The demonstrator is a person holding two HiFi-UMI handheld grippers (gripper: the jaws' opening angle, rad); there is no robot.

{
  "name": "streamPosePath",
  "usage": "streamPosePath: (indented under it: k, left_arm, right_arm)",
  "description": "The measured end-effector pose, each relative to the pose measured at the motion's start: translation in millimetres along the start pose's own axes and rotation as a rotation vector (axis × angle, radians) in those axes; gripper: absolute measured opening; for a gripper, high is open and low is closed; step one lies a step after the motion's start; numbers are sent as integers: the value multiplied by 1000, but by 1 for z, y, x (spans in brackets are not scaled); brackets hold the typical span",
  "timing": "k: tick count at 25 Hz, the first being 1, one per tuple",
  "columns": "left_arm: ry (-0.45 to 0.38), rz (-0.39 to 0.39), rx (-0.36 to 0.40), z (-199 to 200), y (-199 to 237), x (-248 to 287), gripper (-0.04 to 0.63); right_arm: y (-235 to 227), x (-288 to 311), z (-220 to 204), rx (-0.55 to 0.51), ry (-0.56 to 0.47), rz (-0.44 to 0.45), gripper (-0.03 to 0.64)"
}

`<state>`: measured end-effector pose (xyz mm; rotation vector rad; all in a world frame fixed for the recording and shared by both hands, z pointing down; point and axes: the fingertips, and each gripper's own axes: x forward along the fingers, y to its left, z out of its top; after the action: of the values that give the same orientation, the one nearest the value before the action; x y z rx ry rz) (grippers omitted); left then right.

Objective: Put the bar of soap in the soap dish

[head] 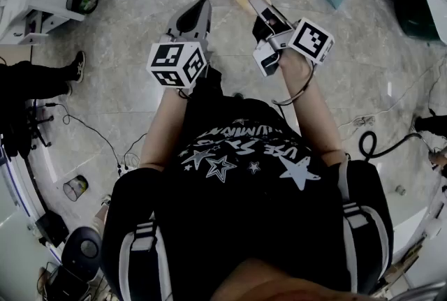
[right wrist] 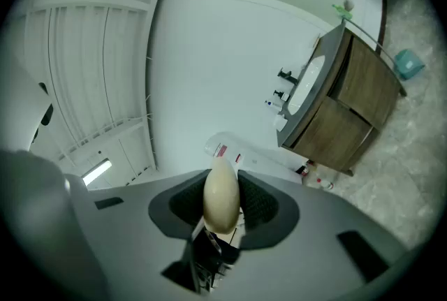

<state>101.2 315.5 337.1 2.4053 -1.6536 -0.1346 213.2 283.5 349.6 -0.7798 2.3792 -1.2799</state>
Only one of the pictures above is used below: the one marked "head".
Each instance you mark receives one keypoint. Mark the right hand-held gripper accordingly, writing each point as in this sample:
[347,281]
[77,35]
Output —
[311,40]

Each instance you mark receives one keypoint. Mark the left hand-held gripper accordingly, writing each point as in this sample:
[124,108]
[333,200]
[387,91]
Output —
[174,62]

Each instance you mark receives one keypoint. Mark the person's right forearm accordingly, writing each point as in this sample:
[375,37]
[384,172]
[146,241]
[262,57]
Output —
[314,111]

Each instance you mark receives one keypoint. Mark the person's left forearm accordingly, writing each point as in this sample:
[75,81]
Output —
[164,128]

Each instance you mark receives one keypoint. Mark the person's black shoe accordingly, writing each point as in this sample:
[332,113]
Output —
[239,96]

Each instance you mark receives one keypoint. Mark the white shelf unit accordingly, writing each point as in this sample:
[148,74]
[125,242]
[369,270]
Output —
[42,3]

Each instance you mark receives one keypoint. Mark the white power strip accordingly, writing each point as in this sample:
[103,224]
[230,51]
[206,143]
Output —
[126,169]

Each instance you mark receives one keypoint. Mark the black chair base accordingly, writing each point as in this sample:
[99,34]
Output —
[38,125]

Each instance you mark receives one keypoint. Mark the person's black star-print shirt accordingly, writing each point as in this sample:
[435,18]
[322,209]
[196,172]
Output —
[244,209]

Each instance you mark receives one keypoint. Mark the black flat box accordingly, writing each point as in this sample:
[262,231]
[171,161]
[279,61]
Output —
[52,228]

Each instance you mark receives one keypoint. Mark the black round stool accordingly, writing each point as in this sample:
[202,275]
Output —
[84,250]

